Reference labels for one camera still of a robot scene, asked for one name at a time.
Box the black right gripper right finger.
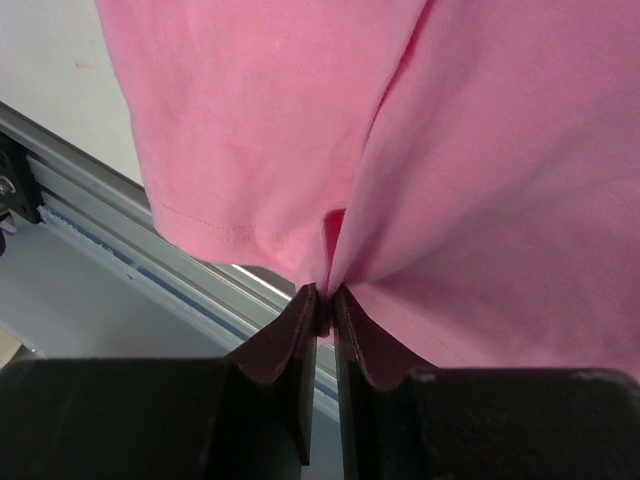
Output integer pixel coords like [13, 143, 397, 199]
[334, 289, 639, 479]

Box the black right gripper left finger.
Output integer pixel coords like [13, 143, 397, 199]
[1, 285, 318, 479]

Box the pink polo shirt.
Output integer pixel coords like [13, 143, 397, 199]
[97, 1, 639, 375]

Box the aluminium mounting rail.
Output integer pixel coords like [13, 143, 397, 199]
[0, 99, 341, 421]

